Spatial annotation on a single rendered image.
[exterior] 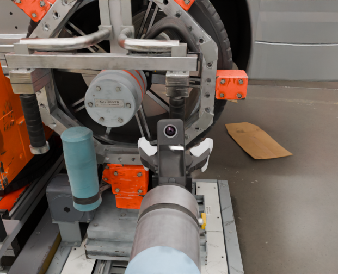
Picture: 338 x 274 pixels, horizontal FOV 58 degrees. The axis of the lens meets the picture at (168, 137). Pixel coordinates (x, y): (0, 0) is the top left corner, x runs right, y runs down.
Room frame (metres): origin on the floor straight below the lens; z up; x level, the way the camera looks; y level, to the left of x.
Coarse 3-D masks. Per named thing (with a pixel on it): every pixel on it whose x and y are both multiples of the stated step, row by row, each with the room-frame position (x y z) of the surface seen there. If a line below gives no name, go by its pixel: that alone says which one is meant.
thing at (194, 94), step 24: (96, 0) 0.98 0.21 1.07; (72, 24) 0.96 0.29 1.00; (144, 24) 0.95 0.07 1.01; (72, 72) 0.96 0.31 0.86; (96, 72) 0.96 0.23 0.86; (144, 72) 0.99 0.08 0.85; (72, 96) 1.02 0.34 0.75; (192, 96) 1.06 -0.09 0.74; (144, 120) 0.95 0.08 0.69; (120, 144) 0.93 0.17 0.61
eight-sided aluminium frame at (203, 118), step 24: (72, 0) 0.85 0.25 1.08; (168, 0) 0.84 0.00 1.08; (48, 24) 0.86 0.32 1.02; (192, 24) 0.83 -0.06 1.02; (216, 48) 0.83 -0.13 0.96; (48, 96) 0.87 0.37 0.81; (48, 120) 0.86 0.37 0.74; (72, 120) 0.91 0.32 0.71; (192, 120) 0.87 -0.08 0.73; (96, 144) 0.89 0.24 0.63
